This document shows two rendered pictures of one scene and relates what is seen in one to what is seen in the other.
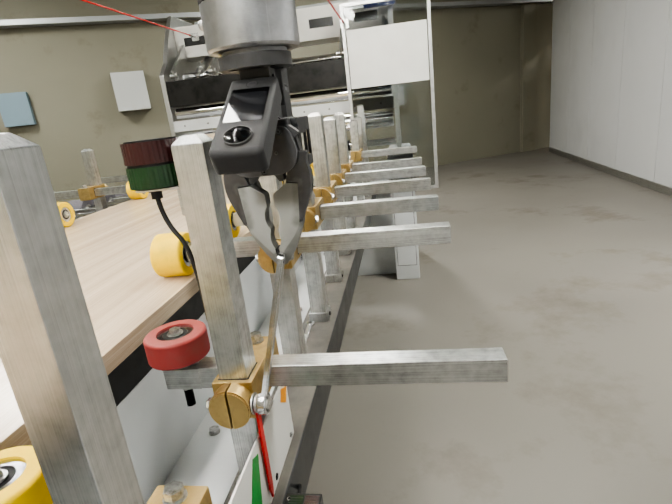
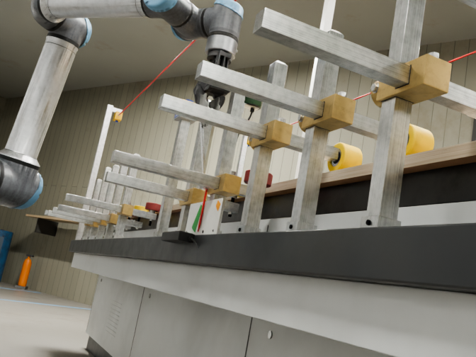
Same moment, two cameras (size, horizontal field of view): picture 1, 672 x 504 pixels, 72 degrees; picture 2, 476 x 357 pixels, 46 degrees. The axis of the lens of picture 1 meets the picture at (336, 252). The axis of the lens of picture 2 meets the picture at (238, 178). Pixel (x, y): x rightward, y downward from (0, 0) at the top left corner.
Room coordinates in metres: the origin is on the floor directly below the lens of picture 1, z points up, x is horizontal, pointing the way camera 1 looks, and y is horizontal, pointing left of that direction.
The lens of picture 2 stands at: (1.87, -0.65, 0.57)
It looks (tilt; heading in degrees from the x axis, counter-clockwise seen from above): 11 degrees up; 149
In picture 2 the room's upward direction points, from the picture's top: 11 degrees clockwise
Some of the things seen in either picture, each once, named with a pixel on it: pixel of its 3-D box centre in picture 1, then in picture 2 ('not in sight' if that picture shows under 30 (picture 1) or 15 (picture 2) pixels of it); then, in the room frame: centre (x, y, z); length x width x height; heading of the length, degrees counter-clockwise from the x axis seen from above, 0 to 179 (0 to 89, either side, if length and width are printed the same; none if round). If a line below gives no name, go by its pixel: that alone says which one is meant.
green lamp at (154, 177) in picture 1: (157, 174); (251, 103); (0.51, 0.18, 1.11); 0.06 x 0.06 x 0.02
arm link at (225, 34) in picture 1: (248, 31); (222, 49); (0.49, 0.06, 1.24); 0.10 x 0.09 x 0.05; 80
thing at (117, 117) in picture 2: not in sight; (100, 173); (-2.02, 0.59, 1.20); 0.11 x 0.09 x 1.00; 81
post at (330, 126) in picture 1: (337, 193); not in sight; (1.49, -0.03, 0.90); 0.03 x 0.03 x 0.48; 81
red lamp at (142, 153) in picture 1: (152, 151); not in sight; (0.51, 0.18, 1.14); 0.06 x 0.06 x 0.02
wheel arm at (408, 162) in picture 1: (372, 166); not in sight; (1.76, -0.18, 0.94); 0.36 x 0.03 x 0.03; 81
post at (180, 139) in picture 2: not in sight; (172, 178); (-0.01, 0.22, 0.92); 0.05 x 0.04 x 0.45; 171
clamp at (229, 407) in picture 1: (245, 378); (224, 186); (0.52, 0.13, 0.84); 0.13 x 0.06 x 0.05; 171
